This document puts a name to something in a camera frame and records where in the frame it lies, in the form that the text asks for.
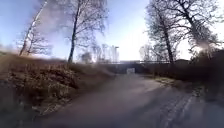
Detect group of bare trees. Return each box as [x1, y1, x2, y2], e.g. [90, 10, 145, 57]
[144, 0, 224, 65]

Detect dry grass bank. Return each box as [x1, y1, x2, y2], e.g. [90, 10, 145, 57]
[0, 50, 116, 118]

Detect tall bare tree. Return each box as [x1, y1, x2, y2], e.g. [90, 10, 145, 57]
[59, 0, 110, 65]

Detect row of trees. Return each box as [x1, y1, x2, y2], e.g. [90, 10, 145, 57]
[79, 43, 121, 64]

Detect leaning birch tree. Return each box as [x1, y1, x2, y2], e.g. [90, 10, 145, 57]
[17, 0, 52, 57]

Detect bridge with underpass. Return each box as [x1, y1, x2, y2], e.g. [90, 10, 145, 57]
[99, 60, 175, 75]

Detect dark bushes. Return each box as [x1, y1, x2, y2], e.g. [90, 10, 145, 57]
[143, 49, 224, 103]

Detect grey asphalt path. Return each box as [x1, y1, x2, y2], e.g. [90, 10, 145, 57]
[31, 73, 224, 128]

